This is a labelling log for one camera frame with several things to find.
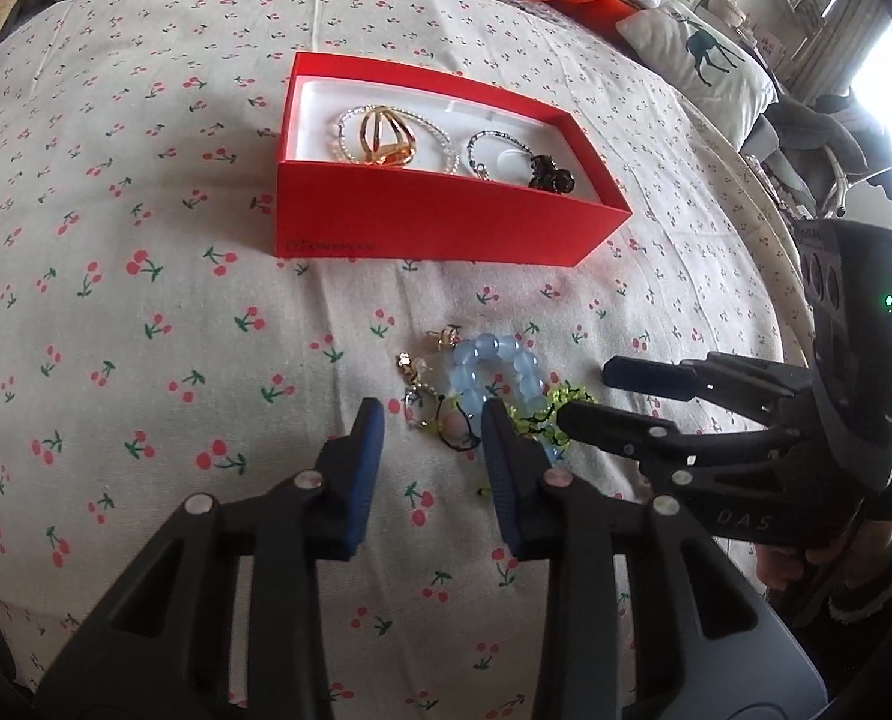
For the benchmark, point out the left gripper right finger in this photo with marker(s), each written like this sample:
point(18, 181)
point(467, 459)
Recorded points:
point(645, 616)

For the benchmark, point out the gold hair claw clip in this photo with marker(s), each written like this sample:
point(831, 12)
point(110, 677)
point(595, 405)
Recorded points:
point(385, 139)

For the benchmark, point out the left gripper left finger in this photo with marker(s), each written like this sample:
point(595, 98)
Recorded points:
point(218, 615)

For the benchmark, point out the cherry print bed sheet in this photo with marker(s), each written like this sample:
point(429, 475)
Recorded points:
point(151, 346)

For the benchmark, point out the white deer print pillow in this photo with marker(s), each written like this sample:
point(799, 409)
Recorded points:
point(718, 77)

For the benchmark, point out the person's right hand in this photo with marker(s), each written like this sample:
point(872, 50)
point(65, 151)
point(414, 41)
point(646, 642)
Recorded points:
point(851, 578)

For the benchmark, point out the red cardboard box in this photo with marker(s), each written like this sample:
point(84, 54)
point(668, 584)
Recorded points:
point(465, 196)

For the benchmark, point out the grey office chair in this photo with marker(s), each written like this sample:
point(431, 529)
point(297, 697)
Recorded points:
point(815, 154)

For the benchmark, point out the gold flower earring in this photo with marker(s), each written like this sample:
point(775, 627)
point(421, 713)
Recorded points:
point(445, 338)

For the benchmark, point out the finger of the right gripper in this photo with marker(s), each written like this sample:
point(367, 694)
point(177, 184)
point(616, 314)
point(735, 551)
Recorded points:
point(678, 377)
point(641, 438)

